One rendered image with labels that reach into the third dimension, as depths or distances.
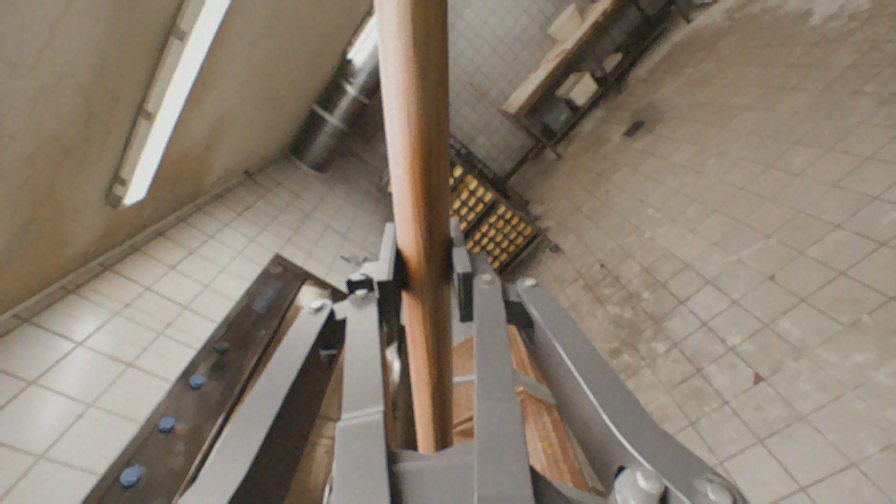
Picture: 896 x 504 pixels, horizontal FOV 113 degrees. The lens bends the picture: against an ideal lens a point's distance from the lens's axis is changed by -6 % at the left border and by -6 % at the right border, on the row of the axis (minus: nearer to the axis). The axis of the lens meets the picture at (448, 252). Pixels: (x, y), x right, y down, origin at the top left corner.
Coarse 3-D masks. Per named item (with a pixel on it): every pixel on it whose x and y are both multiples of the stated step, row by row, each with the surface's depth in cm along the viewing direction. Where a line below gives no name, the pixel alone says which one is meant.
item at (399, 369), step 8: (400, 336) 214; (400, 344) 206; (400, 352) 200; (400, 360) 194; (400, 368) 189; (400, 376) 184; (400, 384) 180; (392, 392) 179; (400, 392) 175; (392, 400) 173; (400, 400) 171; (392, 408) 169; (400, 408) 167; (400, 416) 164; (400, 424) 160; (400, 432) 157
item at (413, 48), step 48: (384, 0) 12; (432, 0) 12; (384, 48) 13; (432, 48) 13; (384, 96) 14; (432, 96) 13; (432, 144) 14; (432, 192) 15; (432, 240) 16; (432, 288) 18; (432, 336) 19; (432, 384) 21; (432, 432) 24
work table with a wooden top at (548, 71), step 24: (624, 0) 352; (672, 0) 355; (600, 24) 362; (648, 24) 395; (552, 48) 429; (576, 48) 373; (624, 48) 411; (552, 72) 381; (528, 96) 393; (552, 144) 428
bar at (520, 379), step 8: (472, 376) 150; (520, 376) 150; (456, 384) 150; (520, 384) 151; (528, 384) 152; (536, 384) 155; (536, 392) 155; (544, 392) 155; (552, 400) 159; (552, 480) 110; (560, 488) 110; (568, 488) 113; (568, 496) 110; (576, 496) 112; (584, 496) 116; (592, 496) 119
